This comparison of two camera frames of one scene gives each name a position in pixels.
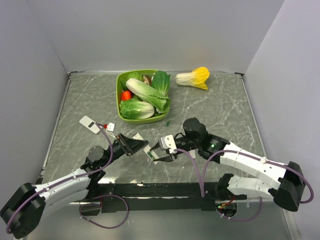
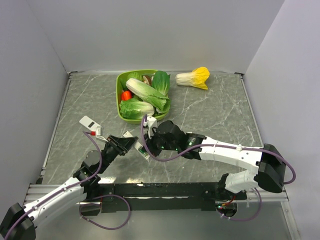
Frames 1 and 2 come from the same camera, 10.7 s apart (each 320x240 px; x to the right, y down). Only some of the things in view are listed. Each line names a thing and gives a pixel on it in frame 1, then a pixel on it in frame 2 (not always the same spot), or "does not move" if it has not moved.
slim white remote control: (146, 149) → (137, 145)
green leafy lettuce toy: (131, 75) does not move
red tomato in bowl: (126, 95) does not move
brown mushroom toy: (147, 79) does not move
